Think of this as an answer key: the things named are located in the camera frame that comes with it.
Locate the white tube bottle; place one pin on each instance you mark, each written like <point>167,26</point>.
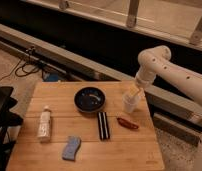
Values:
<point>44,128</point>

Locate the blue object on floor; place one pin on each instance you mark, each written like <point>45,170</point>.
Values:
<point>51,78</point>

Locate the blue sponge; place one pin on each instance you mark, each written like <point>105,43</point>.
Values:
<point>70,150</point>

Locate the translucent yellowish gripper finger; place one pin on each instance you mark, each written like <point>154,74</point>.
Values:
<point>134,91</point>

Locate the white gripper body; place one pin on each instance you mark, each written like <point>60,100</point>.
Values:
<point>144,80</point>

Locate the dark blue ceramic bowl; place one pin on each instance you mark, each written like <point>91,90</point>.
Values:
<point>89,99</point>

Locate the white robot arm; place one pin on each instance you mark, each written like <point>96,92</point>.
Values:
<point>156,62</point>

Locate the black chair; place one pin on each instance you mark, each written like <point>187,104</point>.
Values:
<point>7,119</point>

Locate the metal floor rail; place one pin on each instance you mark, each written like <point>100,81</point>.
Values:
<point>163,99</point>

